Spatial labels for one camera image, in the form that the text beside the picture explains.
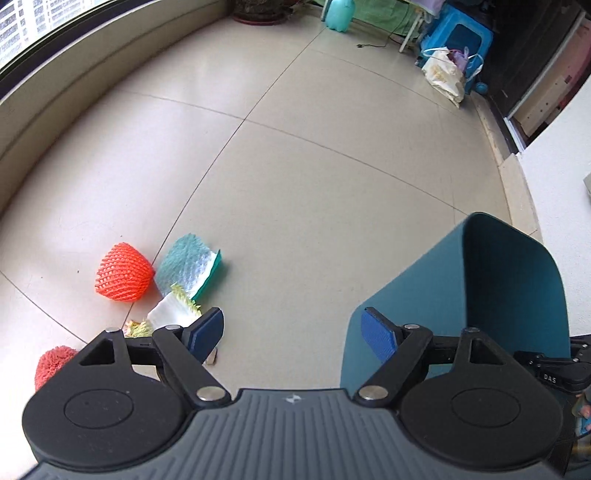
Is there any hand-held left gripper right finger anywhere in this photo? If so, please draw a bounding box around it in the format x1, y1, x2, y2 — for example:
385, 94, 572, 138
353, 306, 515, 409

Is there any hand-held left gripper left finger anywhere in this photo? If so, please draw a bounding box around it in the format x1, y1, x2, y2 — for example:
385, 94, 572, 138
78, 307, 232, 409

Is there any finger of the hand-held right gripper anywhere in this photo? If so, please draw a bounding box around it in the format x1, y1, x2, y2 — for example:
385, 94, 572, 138
514, 342, 591, 394

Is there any teal plastic bin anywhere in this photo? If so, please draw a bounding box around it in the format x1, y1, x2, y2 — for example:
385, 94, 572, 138
339, 212, 571, 389

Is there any white packet with yellow fringe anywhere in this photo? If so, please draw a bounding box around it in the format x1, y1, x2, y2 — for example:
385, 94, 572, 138
146, 283, 203, 326

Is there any yellow fringe scrap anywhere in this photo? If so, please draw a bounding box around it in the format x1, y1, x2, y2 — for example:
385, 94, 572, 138
123, 318, 154, 339

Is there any teal white sponge cloth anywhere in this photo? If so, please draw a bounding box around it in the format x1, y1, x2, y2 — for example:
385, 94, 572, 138
154, 233, 223, 301

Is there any orange foam fruit net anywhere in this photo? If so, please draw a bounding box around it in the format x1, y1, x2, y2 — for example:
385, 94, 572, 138
95, 243, 155, 304

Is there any red fuzzy foam net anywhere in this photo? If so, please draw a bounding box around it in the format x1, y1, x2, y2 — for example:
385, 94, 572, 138
34, 346, 79, 393

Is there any white plastic bag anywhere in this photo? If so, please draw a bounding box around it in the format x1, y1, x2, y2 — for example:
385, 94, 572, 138
421, 46, 468, 108

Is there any blue plastic stool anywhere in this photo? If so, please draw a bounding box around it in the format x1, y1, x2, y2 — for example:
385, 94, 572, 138
419, 4, 496, 94

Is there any green cloth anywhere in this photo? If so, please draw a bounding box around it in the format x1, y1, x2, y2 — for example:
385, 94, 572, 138
351, 0, 424, 38

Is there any teal plastic bottle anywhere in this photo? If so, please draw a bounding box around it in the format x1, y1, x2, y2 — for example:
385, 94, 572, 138
322, 0, 356, 33

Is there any brown plant pot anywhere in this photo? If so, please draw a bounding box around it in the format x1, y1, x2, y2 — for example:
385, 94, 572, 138
231, 0, 297, 25

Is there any black cable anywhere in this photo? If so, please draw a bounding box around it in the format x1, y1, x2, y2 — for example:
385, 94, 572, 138
355, 17, 408, 49

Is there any dark sliding door frame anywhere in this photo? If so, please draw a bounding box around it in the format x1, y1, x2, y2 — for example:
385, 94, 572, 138
479, 0, 591, 154

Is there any window frame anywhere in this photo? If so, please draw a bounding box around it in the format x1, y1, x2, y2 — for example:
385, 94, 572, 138
0, 0, 232, 97

